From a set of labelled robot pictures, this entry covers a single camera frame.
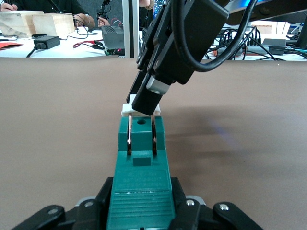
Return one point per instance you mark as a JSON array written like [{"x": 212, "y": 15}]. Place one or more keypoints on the green contact block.
[{"x": 141, "y": 179}]

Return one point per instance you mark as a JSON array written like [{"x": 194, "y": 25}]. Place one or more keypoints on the black monitor stand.
[{"x": 302, "y": 36}]

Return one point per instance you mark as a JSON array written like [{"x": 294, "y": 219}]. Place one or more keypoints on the grey usb hub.
[{"x": 273, "y": 42}]

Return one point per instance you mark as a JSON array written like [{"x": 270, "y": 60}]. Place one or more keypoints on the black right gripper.
[{"x": 160, "y": 48}]

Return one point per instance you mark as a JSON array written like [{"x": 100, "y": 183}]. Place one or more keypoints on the aluminium camera post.
[{"x": 130, "y": 28}]

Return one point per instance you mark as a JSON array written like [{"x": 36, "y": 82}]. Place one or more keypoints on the pale wooden block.
[
  {"x": 52, "y": 24},
  {"x": 14, "y": 24}
]

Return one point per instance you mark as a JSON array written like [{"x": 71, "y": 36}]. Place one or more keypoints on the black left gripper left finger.
[{"x": 84, "y": 215}]

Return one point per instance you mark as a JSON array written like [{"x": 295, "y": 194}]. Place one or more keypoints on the person forearm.
[{"x": 84, "y": 20}]

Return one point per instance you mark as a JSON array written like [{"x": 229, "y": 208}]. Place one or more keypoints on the black device with red LED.
[{"x": 112, "y": 36}]

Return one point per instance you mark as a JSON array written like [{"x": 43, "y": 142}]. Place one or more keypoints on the black power adapter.
[{"x": 46, "y": 42}]

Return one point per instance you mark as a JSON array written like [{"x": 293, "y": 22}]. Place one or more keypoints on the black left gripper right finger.
[{"x": 192, "y": 215}]

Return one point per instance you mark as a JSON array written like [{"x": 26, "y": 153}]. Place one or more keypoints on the person hand with pen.
[{"x": 8, "y": 7}]

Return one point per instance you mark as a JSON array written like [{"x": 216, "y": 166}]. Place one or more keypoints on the red paper sheet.
[{"x": 9, "y": 45}]

